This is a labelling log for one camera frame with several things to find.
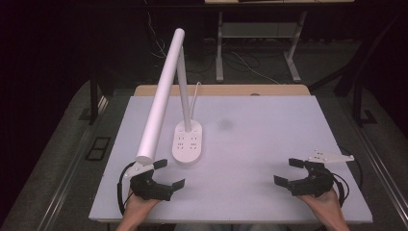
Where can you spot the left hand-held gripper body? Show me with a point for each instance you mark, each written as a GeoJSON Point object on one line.
{"type": "Point", "coordinates": [149, 189]}

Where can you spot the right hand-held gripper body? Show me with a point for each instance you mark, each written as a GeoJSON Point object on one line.
{"type": "Point", "coordinates": [316, 184]}

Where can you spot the white desk lamp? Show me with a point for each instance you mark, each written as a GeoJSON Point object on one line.
{"type": "Point", "coordinates": [160, 96]}

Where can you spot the person's left hand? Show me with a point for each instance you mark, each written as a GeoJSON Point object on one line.
{"type": "Point", "coordinates": [139, 207]}

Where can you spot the person's right hand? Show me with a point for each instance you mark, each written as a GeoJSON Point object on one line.
{"type": "Point", "coordinates": [327, 205]}

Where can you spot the white table mat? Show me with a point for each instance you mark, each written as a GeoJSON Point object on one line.
{"type": "Point", "coordinates": [243, 154]}

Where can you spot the dark round table grommet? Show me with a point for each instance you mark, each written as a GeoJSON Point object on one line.
{"type": "Point", "coordinates": [255, 94]}

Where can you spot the black upright stand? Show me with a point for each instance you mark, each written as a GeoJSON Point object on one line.
{"type": "Point", "coordinates": [357, 102]}

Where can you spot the wooden table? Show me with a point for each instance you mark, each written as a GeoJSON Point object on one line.
{"type": "Point", "coordinates": [231, 89]}

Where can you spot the black slanted stand legs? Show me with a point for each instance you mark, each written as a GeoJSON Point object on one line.
{"type": "Point", "coordinates": [352, 70]}

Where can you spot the black floor frame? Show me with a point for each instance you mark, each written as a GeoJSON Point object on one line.
{"type": "Point", "coordinates": [97, 148]}

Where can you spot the metal floor rail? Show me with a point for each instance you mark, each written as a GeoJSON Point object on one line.
{"type": "Point", "coordinates": [381, 174]}
{"type": "Point", "coordinates": [61, 189]}

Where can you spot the grey metal frame desk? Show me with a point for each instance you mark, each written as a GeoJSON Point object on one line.
{"type": "Point", "coordinates": [219, 64]}

